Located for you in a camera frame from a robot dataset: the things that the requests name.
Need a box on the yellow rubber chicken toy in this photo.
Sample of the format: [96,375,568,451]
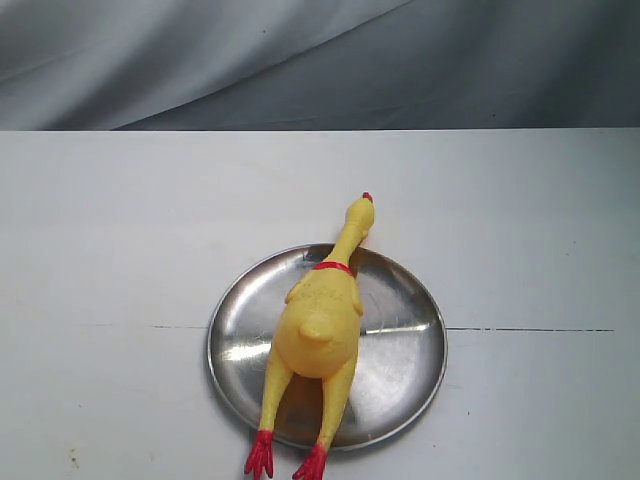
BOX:
[244,192,375,479]

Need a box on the round stainless steel plate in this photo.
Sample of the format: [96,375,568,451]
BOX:
[206,243,448,451]

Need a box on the grey fabric backdrop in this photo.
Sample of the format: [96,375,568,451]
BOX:
[1,1,639,130]

